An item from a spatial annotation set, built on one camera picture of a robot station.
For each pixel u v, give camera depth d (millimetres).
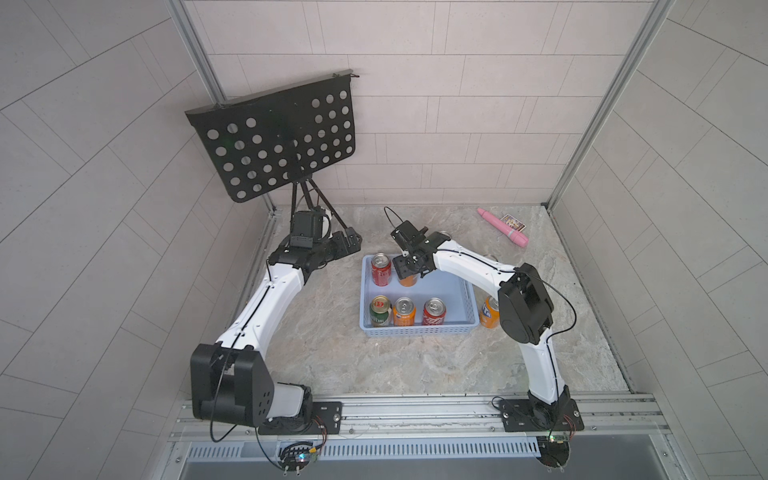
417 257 666
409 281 931
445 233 680
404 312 788
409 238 721
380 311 788
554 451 679
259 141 703
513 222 1112
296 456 655
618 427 708
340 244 716
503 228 1076
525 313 518
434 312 788
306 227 617
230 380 390
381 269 887
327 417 710
